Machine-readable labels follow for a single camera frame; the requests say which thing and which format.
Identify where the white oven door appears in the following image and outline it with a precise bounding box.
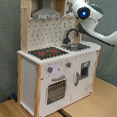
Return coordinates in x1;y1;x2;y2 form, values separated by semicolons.
39;71;73;117

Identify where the wooden toy kitchen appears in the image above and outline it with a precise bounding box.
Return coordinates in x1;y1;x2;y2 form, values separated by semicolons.
17;0;101;117

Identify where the right red oven knob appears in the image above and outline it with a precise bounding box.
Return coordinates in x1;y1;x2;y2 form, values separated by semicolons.
65;61;72;68

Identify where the red oven knob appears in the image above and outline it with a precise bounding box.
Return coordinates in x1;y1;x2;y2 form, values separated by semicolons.
65;61;72;68
48;67;54;73

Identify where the black toy stove top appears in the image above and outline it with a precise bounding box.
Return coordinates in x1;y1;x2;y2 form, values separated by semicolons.
29;47;65;59

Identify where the left red oven knob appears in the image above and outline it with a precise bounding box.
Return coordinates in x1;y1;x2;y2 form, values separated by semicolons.
48;67;54;73

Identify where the black toy faucet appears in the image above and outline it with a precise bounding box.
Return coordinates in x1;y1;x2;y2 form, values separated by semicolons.
62;27;80;46

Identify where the grey toy sink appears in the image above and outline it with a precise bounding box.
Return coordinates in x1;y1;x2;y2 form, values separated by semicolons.
61;43;90;52

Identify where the white cupboard door with dispenser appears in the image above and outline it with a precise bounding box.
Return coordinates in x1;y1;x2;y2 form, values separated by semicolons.
71;52;97;102

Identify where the grey range hood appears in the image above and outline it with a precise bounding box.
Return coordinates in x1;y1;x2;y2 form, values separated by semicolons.
33;0;62;20

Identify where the toy microwave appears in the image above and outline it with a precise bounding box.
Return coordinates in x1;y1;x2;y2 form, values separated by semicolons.
64;0;76;18

